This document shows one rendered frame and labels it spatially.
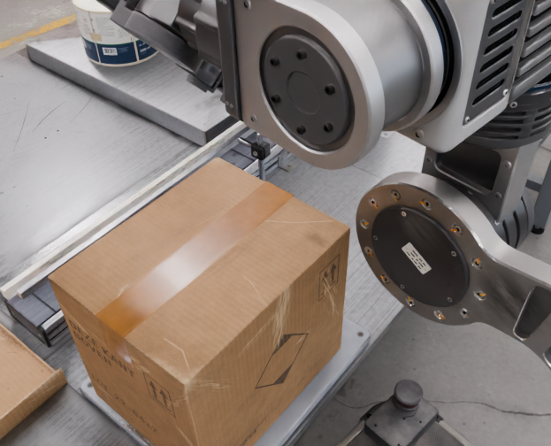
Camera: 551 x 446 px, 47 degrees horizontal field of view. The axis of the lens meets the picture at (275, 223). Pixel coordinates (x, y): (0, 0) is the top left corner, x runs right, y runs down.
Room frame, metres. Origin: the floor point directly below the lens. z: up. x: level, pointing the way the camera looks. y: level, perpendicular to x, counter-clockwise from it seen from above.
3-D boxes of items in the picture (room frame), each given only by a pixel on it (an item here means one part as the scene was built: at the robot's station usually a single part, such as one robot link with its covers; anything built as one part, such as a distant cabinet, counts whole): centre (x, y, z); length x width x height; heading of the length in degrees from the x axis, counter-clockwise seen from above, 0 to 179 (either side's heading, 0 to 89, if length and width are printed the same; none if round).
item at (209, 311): (0.55, 0.09, 0.99); 0.30 x 0.24 x 0.27; 139
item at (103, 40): (1.53, 0.38, 0.95); 0.20 x 0.20 x 0.14
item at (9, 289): (1.08, 0.10, 0.91); 1.07 x 0.01 x 0.02; 140
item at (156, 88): (1.66, 0.14, 0.86); 0.80 x 0.67 x 0.05; 140
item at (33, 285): (1.03, 0.04, 0.96); 1.07 x 0.01 x 0.01; 140
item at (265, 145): (0.98, 0.04, 0.91); 0.07 x 0.03 x 0.16; 50
